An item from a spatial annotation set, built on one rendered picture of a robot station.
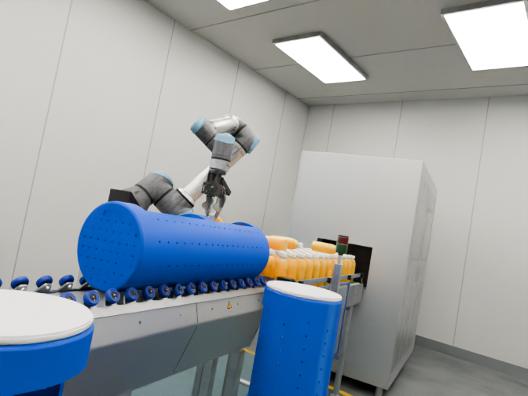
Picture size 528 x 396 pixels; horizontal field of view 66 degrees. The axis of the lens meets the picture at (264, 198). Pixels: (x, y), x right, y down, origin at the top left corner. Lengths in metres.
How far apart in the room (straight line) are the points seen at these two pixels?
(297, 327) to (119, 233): 0.65
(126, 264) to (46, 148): 3.11
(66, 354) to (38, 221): 3.68
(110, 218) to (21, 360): 0.76
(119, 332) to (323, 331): 0.65
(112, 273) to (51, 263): 3.16
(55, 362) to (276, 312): 0.88
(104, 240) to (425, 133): 5.41
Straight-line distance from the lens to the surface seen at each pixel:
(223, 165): 1.84
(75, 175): 4.46
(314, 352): 1.46
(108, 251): 1.37
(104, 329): 1.28
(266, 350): 1.48
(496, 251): 5.83
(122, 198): 2.38
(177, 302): 1.51
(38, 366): 0.69
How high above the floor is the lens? 1.25
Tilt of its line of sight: 4 degrees up
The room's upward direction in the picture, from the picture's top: 10 degrees clockwise
